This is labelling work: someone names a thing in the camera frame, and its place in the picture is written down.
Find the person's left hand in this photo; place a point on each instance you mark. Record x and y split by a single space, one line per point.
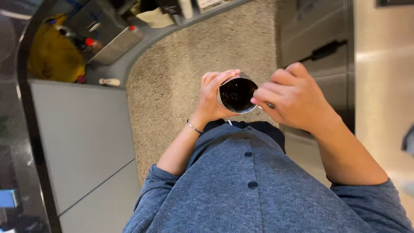
210 100

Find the person's right hand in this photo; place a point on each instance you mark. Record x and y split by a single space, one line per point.
294 97

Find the person's left fingers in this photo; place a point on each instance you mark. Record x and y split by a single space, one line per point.
218 76

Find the person's right fingers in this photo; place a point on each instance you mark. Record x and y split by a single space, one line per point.
268 93

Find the silver foil pouch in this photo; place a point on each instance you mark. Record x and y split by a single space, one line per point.
237 93

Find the stainless steel drawer unit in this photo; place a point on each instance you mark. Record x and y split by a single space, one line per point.
315 48

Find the blue buttoned shirt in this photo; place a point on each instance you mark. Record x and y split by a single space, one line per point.
252 187

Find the white small bottle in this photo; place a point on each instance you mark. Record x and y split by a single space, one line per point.
109 82

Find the stainless steel tray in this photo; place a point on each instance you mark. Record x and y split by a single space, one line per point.
106 32

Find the red capped bottle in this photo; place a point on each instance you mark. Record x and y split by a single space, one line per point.
90 43

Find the grey cabinet counter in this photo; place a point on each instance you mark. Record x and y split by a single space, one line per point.
87 145

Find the yellow bag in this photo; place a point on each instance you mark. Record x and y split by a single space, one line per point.
53 51

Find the blue box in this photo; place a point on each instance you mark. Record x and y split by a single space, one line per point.
9 198

